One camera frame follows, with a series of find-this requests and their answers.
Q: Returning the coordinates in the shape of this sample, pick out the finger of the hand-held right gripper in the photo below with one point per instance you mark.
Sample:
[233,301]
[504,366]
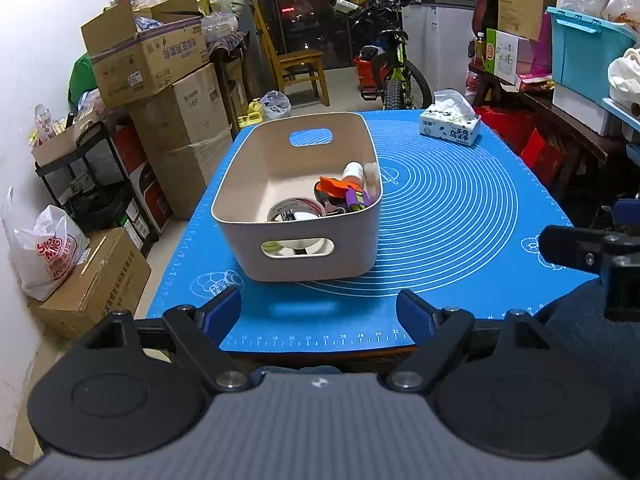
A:
[627,210]
[570,247]

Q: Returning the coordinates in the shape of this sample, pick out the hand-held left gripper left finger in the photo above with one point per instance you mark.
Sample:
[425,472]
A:
[222,310]

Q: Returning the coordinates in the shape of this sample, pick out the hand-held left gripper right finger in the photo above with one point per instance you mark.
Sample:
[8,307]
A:
[415,312]

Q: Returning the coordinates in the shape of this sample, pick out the beige plastic bin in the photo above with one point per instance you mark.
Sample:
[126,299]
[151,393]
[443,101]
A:
[235,240]

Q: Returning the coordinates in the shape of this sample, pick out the person's dark trouser leg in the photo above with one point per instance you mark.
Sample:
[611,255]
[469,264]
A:
[575,320]

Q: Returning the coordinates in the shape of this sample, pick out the green round tin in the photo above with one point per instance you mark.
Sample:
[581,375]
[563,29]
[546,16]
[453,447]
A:
[270,248]

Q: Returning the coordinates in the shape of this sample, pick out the red gift bag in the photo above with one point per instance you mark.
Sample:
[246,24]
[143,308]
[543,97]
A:
[542,155]

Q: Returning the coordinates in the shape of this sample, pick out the blue silicone mat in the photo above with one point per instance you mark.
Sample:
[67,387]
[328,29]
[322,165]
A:
[450,210]

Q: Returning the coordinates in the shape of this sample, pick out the dark wooden side table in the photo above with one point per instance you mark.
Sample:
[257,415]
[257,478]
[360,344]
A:
[565,115]

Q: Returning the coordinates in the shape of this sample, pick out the grey tape roll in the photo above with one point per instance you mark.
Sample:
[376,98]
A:
[280,207]

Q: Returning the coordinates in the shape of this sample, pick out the brown printed cardboard box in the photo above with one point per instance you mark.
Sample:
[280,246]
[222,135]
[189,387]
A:
[100,280]

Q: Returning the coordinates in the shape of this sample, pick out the purple green small item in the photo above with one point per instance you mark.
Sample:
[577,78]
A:
[357,200]

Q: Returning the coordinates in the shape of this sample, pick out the white cloth bag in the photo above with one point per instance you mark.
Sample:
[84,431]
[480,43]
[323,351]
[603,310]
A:
[625,75]

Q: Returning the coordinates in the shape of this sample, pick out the orange plastic tool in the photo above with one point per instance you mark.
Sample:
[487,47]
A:
[332,186]

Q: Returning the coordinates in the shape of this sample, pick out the red white appliance box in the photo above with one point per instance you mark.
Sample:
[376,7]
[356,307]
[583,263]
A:
[145,180]

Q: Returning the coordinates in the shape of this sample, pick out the small white bottle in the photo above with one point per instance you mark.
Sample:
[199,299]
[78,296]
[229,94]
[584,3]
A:
[354,172]

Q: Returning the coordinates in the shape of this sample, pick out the teal storage bin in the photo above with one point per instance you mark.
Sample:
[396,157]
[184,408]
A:
[585,60]

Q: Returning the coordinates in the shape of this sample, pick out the white tissue pack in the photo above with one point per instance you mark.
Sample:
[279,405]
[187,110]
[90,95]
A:
[447,130]

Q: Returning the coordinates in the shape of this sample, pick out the white red-print plastic bag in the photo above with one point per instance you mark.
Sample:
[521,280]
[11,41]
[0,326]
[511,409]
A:
[45,255]

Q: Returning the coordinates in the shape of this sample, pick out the yellow plastic jug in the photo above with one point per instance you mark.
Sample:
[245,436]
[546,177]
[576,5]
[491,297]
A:
[252,116]

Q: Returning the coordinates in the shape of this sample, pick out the green white carton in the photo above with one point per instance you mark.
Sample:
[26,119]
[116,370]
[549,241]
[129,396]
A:
[500,55]

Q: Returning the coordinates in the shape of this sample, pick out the large plain cardboard box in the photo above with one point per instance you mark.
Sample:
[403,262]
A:
[175,110]

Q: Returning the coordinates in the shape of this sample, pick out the black metal rack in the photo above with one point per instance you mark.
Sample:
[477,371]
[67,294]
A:
[111,136]

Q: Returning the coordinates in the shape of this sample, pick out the clear plastic bag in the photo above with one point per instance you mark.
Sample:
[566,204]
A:
[276,105]

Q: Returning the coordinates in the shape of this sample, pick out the green black bicycle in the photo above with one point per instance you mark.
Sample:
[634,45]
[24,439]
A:
[400,85]

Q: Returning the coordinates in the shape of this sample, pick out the small open cardboard box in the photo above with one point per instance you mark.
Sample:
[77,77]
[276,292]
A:
[55,147]

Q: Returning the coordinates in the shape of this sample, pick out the white chest freezer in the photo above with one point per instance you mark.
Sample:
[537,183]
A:
[440,45]

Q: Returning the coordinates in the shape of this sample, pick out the open taped cardboard box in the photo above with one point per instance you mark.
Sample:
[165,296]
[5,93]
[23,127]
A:
[145,65]

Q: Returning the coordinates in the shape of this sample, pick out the wooden chair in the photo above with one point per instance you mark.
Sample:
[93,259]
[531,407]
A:
[295,60]

